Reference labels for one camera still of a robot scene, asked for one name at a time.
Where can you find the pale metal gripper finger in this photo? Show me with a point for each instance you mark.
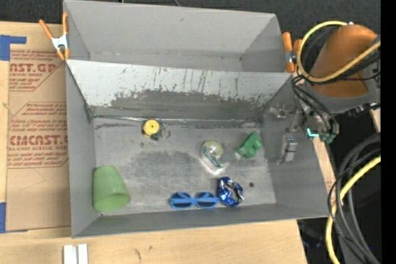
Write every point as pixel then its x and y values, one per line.
pixel 282 111
pixel 289 148

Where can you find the green toy block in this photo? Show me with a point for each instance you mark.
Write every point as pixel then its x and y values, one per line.
pixel 251 145

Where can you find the blue crumpled foil packet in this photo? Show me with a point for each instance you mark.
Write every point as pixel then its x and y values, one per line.
pixel 229 191

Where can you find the clear tape dispenser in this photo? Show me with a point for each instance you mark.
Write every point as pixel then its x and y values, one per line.
pixel 213 153

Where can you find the blue sunglasses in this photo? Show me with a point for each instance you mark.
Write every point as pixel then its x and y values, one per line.
pixel 192 200

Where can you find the grey metal bin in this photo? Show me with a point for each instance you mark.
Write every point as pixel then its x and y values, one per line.
pixel 173 89

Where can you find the yellow round tape measure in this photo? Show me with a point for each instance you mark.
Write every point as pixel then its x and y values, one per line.
pixel 151 127

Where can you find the light green cup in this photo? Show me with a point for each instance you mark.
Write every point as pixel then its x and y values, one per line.
pixel 109 188

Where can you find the brown cardboard board red print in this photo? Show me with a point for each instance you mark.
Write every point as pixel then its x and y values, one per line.
pixel 37 120

